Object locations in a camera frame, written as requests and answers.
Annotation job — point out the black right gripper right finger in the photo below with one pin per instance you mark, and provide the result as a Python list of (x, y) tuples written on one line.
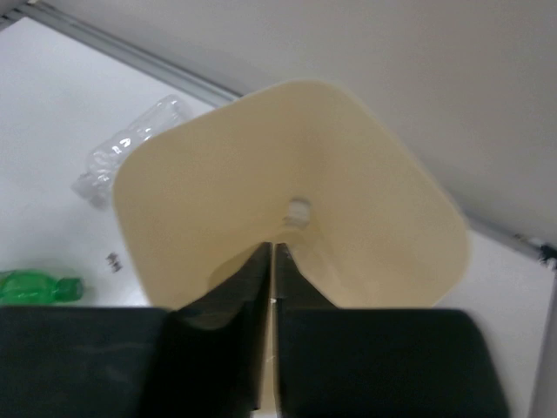
[(341, 362)]

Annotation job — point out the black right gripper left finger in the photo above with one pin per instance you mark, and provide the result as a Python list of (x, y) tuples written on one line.
[(130, 361)]

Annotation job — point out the green plastic soda bottle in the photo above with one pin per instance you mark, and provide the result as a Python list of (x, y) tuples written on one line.
[(34, 287)]

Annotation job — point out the small clear bottle white cap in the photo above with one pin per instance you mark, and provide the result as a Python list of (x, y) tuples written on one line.
[(300, 223)]

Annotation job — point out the beige plastic bin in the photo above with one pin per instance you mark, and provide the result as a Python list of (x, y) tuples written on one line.
[(301, 250)]

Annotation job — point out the clear bottle blue-white cap far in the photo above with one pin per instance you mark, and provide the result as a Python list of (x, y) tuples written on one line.
[(103, 161)]

